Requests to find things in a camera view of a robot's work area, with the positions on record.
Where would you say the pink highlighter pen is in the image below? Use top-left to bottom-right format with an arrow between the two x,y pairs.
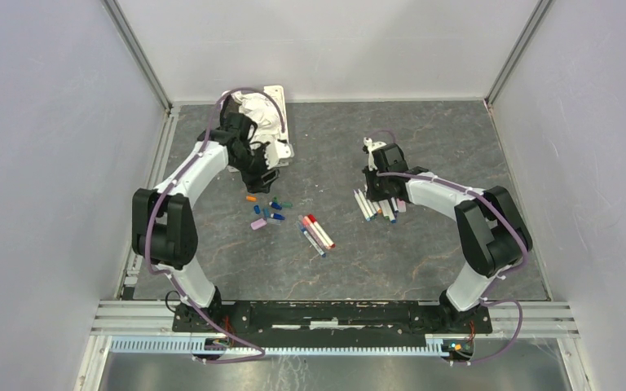
397,200 -> 407,213

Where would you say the white crumpled cloth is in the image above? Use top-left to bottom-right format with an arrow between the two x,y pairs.
231,85 -> 289,143

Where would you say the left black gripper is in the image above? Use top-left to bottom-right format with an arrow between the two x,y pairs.
230,142 -> 280,195

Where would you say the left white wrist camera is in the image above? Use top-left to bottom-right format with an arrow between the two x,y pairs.
265,141 -> 294,169

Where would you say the red cap white marker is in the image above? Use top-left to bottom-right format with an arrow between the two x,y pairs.
306,214 -> 336,248

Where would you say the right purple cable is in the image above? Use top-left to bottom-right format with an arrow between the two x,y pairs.
365,129 -> 531,367

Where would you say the purple cable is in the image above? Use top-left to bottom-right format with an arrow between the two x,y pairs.
365,129 -> 531,367
143,87 -> 287,365

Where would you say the white plastic basket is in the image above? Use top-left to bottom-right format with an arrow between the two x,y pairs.
220,85 -> 294,168

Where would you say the pink highlighter cap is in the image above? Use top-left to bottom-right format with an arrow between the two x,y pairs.
250,218 -> 267,231

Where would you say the green cap white marker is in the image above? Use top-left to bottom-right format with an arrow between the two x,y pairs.
353,189 -> 372,222

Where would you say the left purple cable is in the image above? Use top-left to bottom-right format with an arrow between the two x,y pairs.
143,87 -> 287,365

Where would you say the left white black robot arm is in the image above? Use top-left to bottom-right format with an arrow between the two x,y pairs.
131,112 -> 279,332

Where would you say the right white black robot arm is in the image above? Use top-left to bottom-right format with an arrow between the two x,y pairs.
363,138 -> 533,332

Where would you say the blue cap white marker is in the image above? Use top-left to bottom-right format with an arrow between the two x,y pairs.
359,191 -> 377,219
379,200 -> 396,223

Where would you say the black mounting base plate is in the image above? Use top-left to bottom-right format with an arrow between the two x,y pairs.
172,301 -> 493,349

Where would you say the white slotted cable duct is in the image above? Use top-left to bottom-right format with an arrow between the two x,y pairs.
109,336 -> 448,358

